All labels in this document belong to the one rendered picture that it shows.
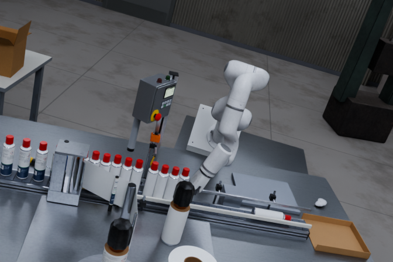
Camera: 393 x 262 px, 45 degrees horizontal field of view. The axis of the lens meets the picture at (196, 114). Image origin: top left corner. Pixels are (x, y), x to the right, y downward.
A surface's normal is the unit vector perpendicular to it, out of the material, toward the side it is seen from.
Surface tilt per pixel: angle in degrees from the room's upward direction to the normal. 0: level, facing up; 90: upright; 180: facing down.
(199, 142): 42
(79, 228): 0
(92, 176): 90
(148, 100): 90
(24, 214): 0
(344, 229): 0
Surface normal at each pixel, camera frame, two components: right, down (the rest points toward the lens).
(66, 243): 0.25, -0.88
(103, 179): -0.40, 0.28
